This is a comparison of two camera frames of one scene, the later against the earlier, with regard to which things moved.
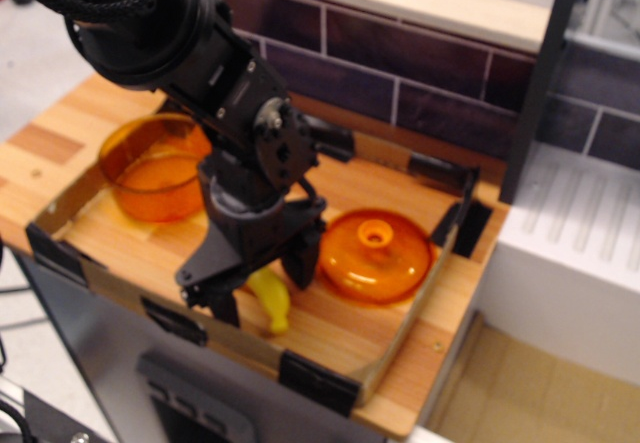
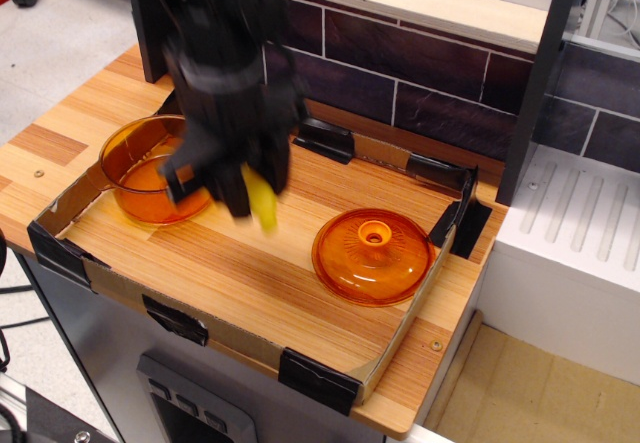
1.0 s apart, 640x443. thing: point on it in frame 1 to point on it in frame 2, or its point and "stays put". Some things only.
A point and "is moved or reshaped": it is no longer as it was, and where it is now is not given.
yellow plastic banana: x=268 y=284 is moved or reshaped
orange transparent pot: x=154 y=161 stays put
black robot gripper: x=247 y=235 to x=223 y=131
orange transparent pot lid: x=377 y=257 stays put
